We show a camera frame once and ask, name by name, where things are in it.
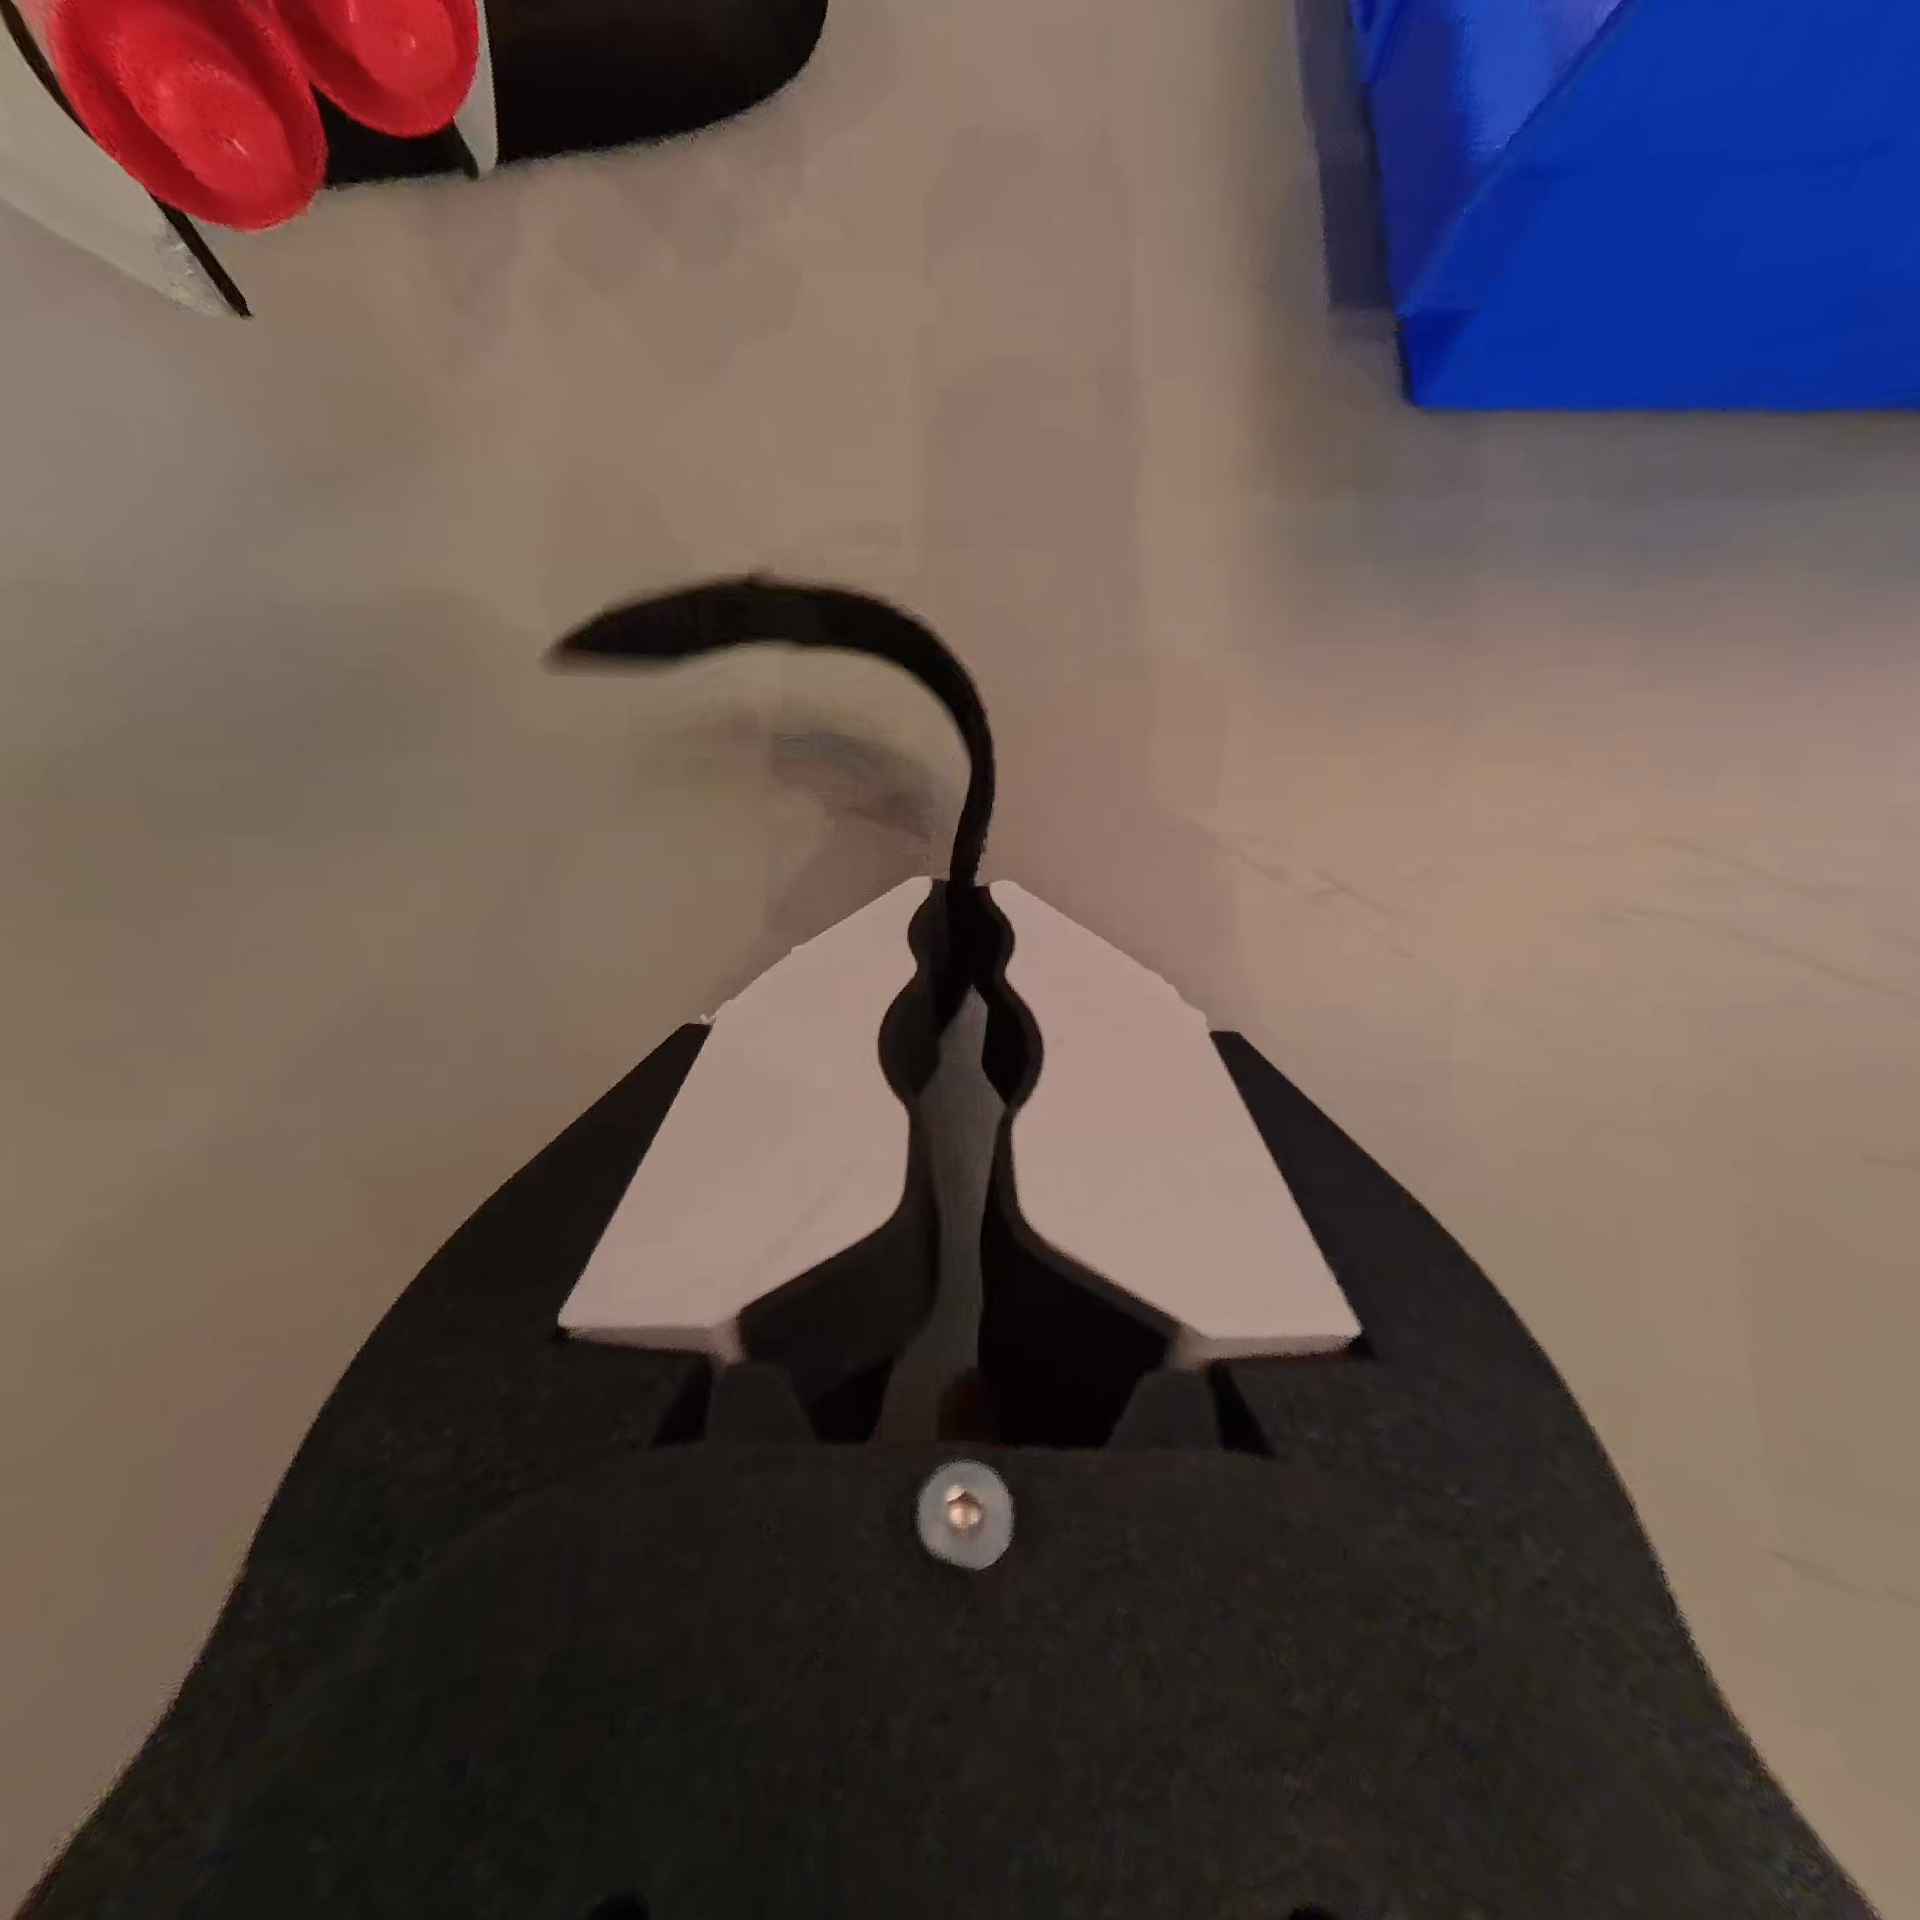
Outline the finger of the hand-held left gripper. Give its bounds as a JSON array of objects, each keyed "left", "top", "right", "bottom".
[
  {"left": 448, "top": 0, "right": 501, "bottom": 182},
  {"left": 0, "top": 0, "right": 252, "bottom": 321}
]

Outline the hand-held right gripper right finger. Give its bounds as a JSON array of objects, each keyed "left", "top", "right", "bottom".
[{"left": 976, "top": 882, "right": 1364, "bottom": 1442}]

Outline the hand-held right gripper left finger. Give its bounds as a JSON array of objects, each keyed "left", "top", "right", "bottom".
[{"left": 557, "top": 879, "right": 961, "bottom": 1403}]

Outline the black hook-and-loop strap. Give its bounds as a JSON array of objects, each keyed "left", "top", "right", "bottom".
[{"left": 546, "top": 577, "right": 998, "bottom": 1039}]

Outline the blue box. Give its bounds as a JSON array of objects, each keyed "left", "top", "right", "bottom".
[{"left": 1342, "top": 0, "right": 1920, "bottom": 410}]

